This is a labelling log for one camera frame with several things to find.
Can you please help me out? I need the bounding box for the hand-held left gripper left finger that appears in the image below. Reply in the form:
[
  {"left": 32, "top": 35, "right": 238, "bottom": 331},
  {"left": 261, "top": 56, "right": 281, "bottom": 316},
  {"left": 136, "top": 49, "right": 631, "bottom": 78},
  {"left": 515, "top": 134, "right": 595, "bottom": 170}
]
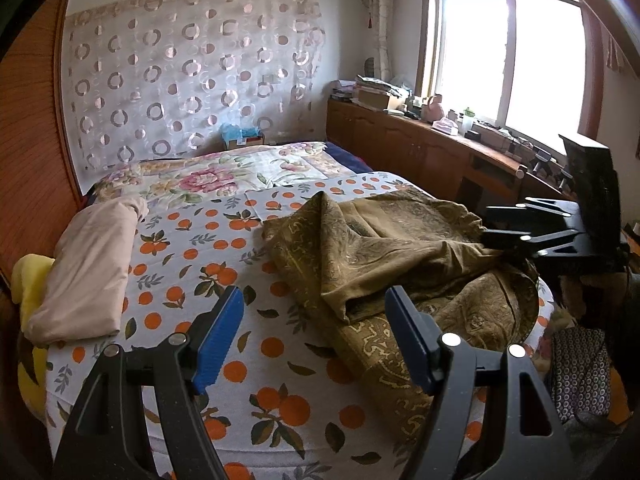
[{"left": 52, "top": 285, "right": 246, "bottom": 480}]

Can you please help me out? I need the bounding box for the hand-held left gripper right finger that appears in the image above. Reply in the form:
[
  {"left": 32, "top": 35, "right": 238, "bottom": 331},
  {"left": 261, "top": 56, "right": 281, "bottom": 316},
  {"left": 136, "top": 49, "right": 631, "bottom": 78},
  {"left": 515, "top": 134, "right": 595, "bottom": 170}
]
[{"left": 385, "top": 285, "right": 576, "bottom": 480}]

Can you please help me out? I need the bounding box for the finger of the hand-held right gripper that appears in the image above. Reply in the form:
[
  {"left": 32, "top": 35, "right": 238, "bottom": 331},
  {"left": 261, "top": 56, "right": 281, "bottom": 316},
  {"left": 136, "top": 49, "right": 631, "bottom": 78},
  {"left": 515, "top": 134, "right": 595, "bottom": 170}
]
[
  {"left": 480, "top": 227, "right": 586, "bottom": 261},
  {"left": 482, "top": 197, "right": 582, "bottom": 233}
]

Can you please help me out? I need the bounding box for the brown patterned garment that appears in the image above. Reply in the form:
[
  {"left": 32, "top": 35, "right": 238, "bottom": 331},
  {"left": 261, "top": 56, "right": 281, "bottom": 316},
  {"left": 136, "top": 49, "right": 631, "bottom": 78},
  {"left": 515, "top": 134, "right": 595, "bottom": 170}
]
[{"left": 262, "top": 191, "right": 541, "bottom": 461}]

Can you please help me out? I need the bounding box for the bed with orange-print sheet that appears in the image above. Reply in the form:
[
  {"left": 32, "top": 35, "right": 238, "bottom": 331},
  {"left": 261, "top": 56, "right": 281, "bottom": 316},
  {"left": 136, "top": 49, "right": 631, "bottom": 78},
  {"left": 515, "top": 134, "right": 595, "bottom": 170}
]
[{"left": 42, "top": 170, "right": 556, "bottom": 480}]

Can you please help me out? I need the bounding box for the long wooden cabinet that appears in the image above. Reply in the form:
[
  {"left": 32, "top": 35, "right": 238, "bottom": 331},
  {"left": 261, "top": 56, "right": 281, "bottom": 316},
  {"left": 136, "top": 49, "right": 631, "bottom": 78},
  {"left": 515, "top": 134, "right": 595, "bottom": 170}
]
[{"left": 326, "top": 97, "right": 576, "bottom": 211}]

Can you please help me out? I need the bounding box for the beige folded pillow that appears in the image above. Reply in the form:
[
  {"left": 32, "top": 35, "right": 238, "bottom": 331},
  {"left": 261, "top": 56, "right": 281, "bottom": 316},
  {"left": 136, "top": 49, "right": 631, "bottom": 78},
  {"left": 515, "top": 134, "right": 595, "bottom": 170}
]
[{"left": 22, "top": 195, "right": 150, "bottom": 346}]

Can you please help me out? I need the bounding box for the person's dotted clothing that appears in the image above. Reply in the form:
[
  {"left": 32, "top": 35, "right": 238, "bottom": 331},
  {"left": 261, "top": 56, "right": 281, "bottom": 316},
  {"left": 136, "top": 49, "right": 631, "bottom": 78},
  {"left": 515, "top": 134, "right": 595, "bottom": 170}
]
[{"left": 550, "top": 327, "right": 613, "bottom": 423}]

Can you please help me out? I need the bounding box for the floral quilt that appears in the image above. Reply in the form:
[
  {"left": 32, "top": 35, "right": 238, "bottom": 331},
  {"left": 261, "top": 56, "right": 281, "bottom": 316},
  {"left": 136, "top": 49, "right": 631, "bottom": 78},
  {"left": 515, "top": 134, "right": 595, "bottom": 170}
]
[{"left": 87, "top": 141, "right": 373, "bottom": 206}]

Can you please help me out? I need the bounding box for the navy blue blanket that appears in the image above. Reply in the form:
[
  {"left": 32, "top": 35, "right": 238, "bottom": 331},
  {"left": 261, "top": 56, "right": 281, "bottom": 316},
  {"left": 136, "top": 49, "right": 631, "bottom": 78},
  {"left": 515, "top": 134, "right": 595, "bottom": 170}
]
[{"left": 325, "top": 141, "right": 373, "bottom": 173}]

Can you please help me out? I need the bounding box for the window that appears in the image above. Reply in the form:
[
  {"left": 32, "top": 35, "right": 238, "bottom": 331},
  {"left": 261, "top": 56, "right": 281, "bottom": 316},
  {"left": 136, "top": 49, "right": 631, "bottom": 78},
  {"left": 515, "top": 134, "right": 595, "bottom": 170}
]
[{"left": 422, "top": 0, "right": 601, "bottom": 136}]

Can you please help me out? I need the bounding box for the stack of books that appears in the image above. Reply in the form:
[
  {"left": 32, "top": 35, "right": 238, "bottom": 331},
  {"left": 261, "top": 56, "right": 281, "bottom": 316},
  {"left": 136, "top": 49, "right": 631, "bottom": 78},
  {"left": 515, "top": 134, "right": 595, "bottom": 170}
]
[{"left": 331, "top": 75, "right": 413, "bottom": 113}]

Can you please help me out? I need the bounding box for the yellow plush toy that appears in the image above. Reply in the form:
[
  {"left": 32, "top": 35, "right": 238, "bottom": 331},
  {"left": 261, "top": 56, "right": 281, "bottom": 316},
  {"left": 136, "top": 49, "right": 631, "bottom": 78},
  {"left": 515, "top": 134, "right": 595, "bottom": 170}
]
[{"left": 11, "top": 254, "right": 56, "bottom": 406}]

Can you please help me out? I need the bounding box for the box with blue items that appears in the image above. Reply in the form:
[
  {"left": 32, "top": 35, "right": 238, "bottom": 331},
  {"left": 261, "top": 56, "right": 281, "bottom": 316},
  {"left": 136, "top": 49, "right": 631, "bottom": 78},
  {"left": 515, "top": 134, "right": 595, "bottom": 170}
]
[{"left": 221, "top": 122, "right": 266, "bottom": 150}]

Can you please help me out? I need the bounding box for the sheer window curtain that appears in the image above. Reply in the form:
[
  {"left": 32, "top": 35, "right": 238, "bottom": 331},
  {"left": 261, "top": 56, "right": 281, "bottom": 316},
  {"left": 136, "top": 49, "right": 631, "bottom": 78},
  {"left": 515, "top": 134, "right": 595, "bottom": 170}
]
[{"left": 364, "top": 0, "right": 397, "bottom": 78}]

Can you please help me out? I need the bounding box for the wooden headboard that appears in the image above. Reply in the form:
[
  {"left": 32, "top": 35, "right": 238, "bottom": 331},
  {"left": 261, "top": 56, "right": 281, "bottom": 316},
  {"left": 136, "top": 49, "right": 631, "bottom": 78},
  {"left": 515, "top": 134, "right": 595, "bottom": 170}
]
[{"left": 0, "top": 0, "right": 88, "bottom": 291}]

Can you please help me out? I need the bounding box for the circle patterned wall curtain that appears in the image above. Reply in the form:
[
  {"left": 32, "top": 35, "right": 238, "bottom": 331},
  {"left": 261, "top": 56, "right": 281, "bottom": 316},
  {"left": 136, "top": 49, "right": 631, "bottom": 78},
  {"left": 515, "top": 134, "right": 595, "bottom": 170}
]
[{"left": 65, "top": 0, "right": 323, "bottom": 173}]

